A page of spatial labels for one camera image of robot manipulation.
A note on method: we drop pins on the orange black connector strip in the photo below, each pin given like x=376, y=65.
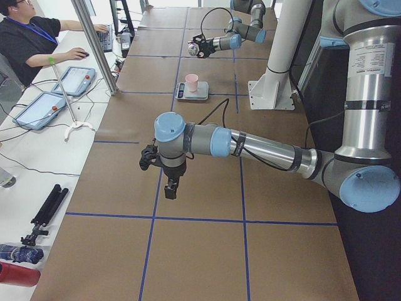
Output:
x=117, y=67

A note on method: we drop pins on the metal rod white claw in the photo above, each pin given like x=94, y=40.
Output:
x=75, y=123

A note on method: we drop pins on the blue teach pendant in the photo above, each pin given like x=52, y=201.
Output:
x=41, y=111
x=77, y=79

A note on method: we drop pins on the aluminium frame post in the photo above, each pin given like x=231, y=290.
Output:
x=90, y=33

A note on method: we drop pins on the red water bottle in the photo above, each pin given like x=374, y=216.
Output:
x=12, y=274

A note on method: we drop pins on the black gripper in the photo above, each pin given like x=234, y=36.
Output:
x=208, y=46
x=171, y=172

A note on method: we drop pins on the black folded tripod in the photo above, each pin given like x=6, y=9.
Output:
x=45, y=214

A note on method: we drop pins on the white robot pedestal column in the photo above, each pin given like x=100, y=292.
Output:
x=273, y=90

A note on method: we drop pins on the person's right hand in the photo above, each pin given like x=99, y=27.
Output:
x=74, y=53

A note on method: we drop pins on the person in black shirt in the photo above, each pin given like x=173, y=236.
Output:
x=28, y=40

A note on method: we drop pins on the silver digital kitchen scale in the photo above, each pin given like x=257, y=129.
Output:
x=182, y=92

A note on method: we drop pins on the far blue teach pendant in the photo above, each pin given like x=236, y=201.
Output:
x=77, y=79

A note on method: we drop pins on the blue folded umbrella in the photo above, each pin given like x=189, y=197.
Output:
x=21, y=254

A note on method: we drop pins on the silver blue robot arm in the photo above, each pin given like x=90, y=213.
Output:
x=343, y=148
x=235, y=33

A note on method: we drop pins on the black box with label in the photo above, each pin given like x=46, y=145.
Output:
x=125, y=43

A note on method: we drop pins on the clear grey drinking bottle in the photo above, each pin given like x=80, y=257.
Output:
x=6, y=179

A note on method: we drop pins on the near blue teach pendant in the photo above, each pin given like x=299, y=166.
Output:
x=41, y=111

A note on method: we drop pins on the pink paper cup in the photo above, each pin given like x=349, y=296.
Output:
x=191, y=82

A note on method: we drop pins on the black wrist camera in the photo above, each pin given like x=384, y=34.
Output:
x=150, y=157

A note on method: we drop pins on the person's left hand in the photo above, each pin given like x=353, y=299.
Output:
x=100, y=28

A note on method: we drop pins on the clear glass sauce bottle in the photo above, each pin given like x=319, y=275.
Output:
x=193, y=49

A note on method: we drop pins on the black computer keyboard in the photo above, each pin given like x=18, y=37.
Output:
x=105, y=39

